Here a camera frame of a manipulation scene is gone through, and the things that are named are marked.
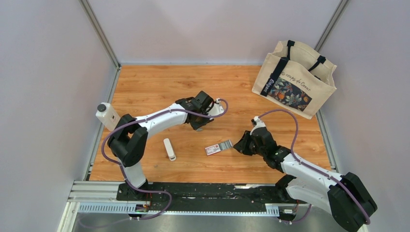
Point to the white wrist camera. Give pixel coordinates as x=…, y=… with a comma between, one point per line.
x=257, y=123
x=216, y=109

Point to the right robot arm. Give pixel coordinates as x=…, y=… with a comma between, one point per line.
x=344, y=196

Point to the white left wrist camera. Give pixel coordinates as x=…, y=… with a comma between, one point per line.
x=216, y=109

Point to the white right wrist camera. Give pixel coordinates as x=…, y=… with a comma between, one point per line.
x=257, y=123

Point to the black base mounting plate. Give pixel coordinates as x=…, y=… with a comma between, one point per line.
x=207, y=197

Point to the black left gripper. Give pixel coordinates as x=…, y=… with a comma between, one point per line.
x=196, y=125

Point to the canvas floral tote bag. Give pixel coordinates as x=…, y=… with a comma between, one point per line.
x=296, y=77

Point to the aluminium frame rail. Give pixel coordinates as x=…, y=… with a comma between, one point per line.
x=100, y=197

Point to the white bottle black cap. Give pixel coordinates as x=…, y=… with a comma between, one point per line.
x=107, y=115

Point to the grey staple strip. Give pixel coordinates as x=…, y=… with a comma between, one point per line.
x=225, y=145

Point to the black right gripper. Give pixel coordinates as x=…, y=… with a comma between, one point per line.
x=241, y=145

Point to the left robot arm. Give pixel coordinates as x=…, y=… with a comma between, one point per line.
x=128, y=139

